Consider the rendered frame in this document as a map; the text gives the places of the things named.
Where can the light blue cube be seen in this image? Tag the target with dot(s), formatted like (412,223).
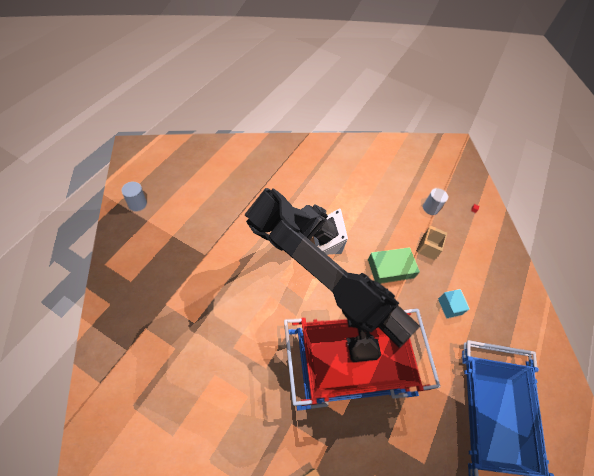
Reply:
(453,303)

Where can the dark grey cylinder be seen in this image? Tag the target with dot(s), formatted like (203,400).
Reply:
(434,202)
(134,196)

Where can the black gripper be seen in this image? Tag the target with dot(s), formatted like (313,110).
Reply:
(363,347)

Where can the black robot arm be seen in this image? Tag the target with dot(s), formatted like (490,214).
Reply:
(362,300)

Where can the tan open-top box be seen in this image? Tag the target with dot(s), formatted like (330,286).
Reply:
(432,243)

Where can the blue plastic tray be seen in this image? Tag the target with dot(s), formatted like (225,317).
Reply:
(336,398)
(507,420)

